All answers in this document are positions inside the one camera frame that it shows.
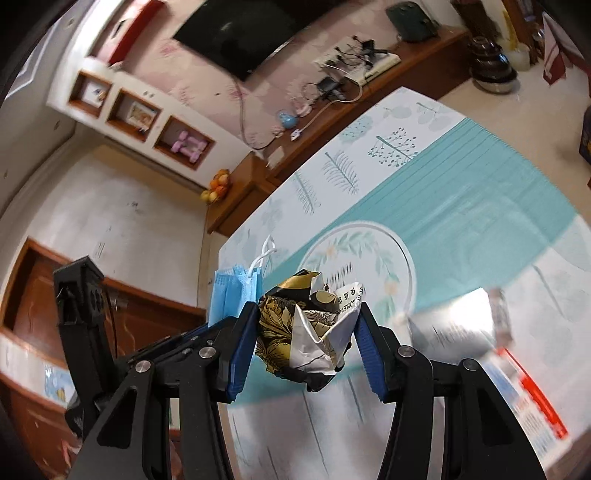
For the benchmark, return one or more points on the dark stacked pot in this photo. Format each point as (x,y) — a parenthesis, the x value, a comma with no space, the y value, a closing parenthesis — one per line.
(490,67)

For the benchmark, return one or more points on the red white flat box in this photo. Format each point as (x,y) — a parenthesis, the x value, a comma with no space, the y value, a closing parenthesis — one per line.
(541,423)

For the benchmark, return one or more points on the leaf-print tablecloth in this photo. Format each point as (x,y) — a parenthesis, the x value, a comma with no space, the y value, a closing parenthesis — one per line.
(423,205)

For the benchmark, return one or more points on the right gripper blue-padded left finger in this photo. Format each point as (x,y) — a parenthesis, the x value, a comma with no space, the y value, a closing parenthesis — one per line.
(130,438)

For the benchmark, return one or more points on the blue teapot ornament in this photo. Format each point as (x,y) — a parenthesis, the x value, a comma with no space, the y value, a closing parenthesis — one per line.
(288,120)

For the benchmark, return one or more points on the black gold foil wrapper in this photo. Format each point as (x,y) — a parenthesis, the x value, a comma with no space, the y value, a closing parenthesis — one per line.
(305,328)

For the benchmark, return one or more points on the pink dumbbells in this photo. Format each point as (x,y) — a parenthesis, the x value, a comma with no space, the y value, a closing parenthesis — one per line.
(189,146)

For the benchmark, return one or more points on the white power strip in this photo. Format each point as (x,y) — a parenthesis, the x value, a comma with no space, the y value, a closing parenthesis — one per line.
(352,63)

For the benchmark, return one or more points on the brown wooden door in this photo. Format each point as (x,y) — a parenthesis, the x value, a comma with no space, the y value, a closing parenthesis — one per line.
(35,387)

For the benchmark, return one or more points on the fruit bowl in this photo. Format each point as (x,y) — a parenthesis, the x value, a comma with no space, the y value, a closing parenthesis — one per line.
(218,187)

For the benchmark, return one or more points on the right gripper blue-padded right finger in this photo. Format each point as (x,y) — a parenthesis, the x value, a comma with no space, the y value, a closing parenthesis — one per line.
(483,438)

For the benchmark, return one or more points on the blue face mask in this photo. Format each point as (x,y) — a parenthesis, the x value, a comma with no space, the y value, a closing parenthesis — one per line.
(233,288)

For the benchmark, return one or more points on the silver white carton box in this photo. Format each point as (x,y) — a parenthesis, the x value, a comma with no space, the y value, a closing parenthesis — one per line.
(469,326)

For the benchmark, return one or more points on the dark green toaster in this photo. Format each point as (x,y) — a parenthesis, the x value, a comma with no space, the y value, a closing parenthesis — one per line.
(412,22)

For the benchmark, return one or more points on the wall television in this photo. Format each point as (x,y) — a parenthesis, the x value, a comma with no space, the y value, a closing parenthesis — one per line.
(240,35)

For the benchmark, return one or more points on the wooden tv cabinet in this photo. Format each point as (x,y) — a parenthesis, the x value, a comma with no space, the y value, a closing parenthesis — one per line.
(432,68)

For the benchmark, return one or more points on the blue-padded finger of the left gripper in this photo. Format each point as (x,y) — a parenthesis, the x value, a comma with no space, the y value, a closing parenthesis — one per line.
(196,337)

